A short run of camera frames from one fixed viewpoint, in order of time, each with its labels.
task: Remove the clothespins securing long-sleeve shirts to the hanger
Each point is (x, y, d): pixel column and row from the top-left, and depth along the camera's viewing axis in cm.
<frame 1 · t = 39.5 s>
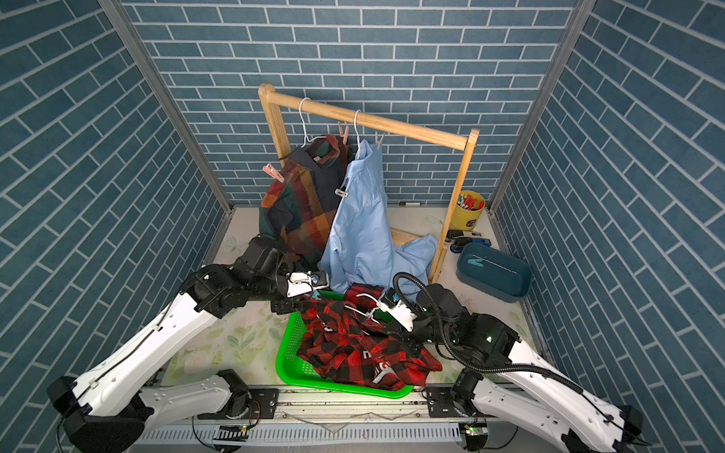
left hand: (312, 285, 70), fingers open
right hand: (388, 329, 66), fingers closed
red black plaid shirt: (342, 339, 75), point 12 cm above the table
light blue shirt: (360, 246, 86), point 20 cm above the table
dark multicolour plaid shirt: (296, 210, 80), point 31 cm above the table
green plastic basket: (292, 369, 79), point 3 cm above the table
yellow pen cup: (471, 211, 104), point 15 cm above the table
teal storage box: (494, 272, 104), on the table
blue black stapler: (459, 243, 106), point 6 cm above the table

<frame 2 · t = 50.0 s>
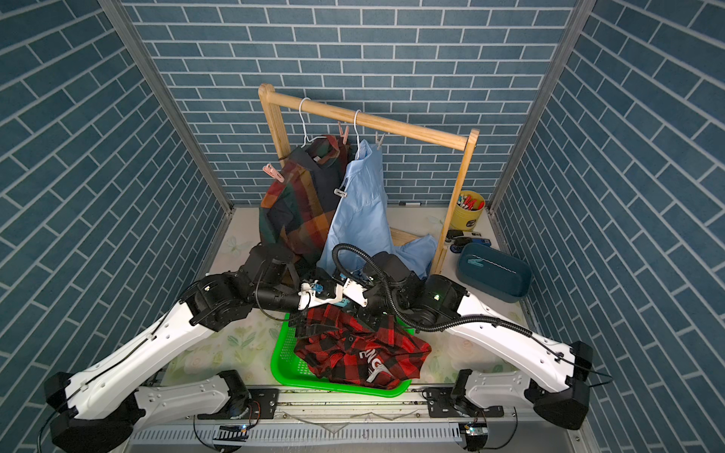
left hand: (343, 306, 63), fingers open
right hand: (348, 306, 64), fingers closed
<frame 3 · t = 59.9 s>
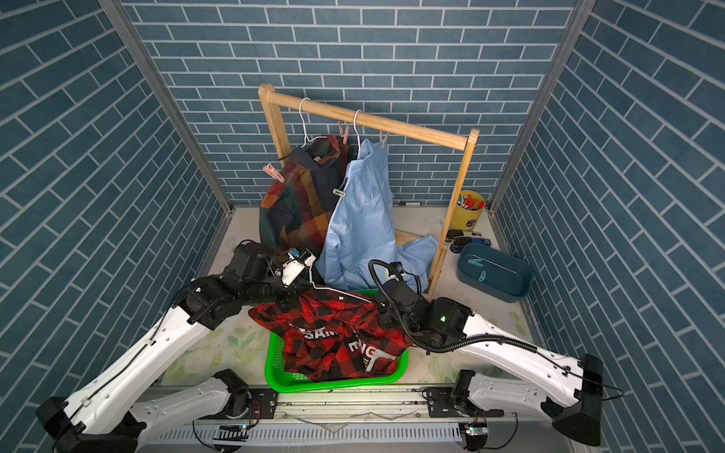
left hand: (314, 286, 70), fingers closed
right hand: (383, 306, 73), fingers closed
red black plaid shirt: (328, 336, 80), point 8 cm above the table
teal clothespin: (482, 276, 101), point 2 cm above the table
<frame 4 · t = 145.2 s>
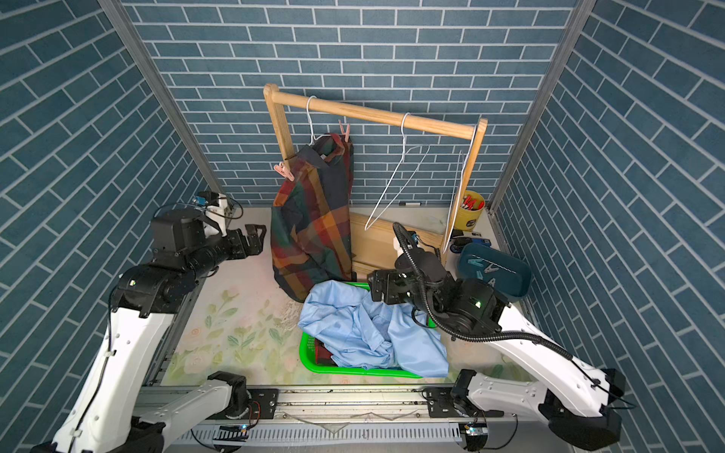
left hand: (259, 230, 65), fingers open
right hand: (385, 280, 65), fingers open
light blue shirt: (360, 330, 80), point 9 cm above the table
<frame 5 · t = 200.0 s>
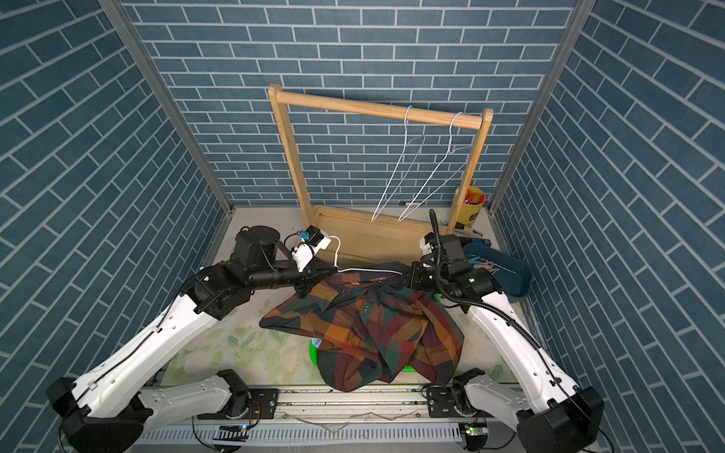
left hand: (339, 270, 64), fingers closed
right hand: (409, 275, 76), fingers closed
dark multicolour plaid shirt: (373, 324, 71), point 19 cm above the table
